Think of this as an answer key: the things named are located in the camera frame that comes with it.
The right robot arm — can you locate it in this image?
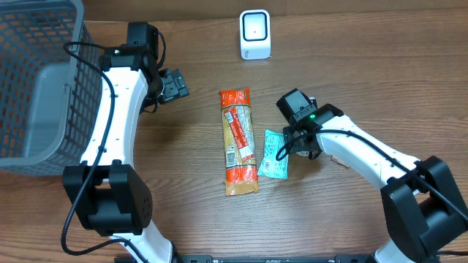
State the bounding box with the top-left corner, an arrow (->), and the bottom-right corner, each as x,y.
276,88 -> 467,262

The teal Kleenex tissue pack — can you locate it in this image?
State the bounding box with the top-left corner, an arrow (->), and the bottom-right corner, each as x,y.
258,129 -> 288,180

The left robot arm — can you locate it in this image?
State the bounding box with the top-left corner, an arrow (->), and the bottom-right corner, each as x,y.
61,22 -> 189,263

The grey plastic mesh basket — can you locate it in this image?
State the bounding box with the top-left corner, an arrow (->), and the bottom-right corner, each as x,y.
1,1 -> 102,176

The orange spaghetti package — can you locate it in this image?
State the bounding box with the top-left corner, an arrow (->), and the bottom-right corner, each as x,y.
219,88 -> 260,196

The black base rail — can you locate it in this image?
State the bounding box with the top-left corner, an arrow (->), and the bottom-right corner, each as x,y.
113,254 -> 377,263

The white barcode scanner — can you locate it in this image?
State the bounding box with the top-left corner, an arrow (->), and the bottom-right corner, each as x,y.
239,9 -> 271,60

